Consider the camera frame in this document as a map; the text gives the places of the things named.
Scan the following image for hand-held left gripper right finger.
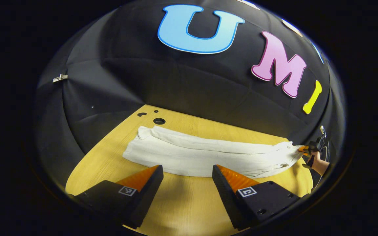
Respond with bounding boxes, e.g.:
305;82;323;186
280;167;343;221
212;165;301;231

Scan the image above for white jeans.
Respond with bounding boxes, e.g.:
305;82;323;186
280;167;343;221
123;126;304;179

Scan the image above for black backdrop cloth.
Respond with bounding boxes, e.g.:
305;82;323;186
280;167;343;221
35;0;345;171

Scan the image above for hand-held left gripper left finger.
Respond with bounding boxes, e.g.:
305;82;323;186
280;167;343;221
74;165;164;229

